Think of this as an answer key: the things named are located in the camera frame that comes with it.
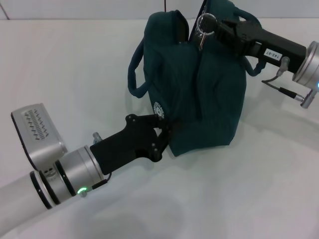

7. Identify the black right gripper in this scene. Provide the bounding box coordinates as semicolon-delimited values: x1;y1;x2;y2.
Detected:
199;13;308;75

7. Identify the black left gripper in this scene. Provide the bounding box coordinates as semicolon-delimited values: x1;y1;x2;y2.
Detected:
89;113;184;175

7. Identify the dark teal insulated lunch bag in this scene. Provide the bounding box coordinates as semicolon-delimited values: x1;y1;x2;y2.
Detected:
127;0;265;158

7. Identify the dark left arm cable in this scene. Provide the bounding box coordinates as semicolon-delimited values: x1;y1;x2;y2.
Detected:
79;173;112;199

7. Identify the dark arm cable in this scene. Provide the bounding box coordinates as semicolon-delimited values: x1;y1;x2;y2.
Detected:
79;173;112;199
261;56;319;110

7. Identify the dark right arm cable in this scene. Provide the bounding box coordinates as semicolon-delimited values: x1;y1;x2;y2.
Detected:
261;56;319;110

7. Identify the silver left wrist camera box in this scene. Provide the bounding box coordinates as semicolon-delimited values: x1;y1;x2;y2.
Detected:
10;103;68;172

